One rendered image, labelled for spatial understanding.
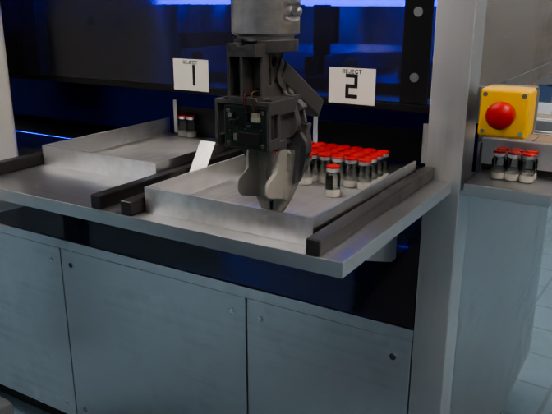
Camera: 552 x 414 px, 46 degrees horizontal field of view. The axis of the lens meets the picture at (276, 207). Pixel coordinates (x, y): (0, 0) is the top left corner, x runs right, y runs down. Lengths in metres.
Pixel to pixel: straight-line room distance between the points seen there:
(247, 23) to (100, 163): 0.49
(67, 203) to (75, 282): 0.73
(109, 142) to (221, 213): 0.54
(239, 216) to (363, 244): 0.16
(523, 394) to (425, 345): 1.06
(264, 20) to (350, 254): 0.27
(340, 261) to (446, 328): 0.47
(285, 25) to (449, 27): 0.40
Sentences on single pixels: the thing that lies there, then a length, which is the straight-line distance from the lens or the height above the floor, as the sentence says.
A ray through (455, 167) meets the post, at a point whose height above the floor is 0.90.
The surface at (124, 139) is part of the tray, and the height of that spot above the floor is 0.89.
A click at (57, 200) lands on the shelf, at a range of 1.00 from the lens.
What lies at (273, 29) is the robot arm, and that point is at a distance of 0.71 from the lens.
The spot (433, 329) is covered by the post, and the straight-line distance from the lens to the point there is 1.18.
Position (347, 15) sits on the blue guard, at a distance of 1.12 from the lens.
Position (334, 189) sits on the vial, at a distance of 0.95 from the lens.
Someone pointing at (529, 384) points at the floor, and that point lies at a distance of 2.29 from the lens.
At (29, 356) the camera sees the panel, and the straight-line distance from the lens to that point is 1.96.
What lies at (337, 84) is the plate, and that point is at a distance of 1.13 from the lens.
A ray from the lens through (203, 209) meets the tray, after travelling 0.84.
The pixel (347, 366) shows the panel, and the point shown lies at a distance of 1.29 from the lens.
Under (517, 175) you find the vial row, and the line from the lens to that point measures 1.11.
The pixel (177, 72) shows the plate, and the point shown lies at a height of 1.02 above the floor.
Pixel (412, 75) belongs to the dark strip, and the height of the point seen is 1.04.
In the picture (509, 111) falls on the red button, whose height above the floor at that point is 1.00.
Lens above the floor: 1.15
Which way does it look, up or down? 17 degrees down
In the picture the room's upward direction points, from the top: straight up
